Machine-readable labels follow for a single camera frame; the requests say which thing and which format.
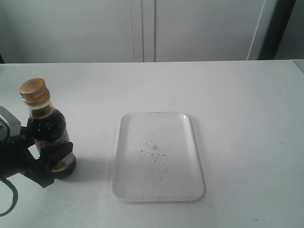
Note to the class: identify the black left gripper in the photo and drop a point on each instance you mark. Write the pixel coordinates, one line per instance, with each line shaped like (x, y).
(15, 157)

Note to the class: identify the dark soy sauce bottle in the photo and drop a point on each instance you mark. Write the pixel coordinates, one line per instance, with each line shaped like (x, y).
(50, 123)

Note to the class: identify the white plastic tray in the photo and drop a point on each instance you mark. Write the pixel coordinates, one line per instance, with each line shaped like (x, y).
(156, 159)

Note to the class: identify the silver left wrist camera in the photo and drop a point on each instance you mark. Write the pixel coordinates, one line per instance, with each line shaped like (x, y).
(10, 126)

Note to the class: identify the dark vertical post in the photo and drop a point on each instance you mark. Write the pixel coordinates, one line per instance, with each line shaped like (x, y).
(276, 28)

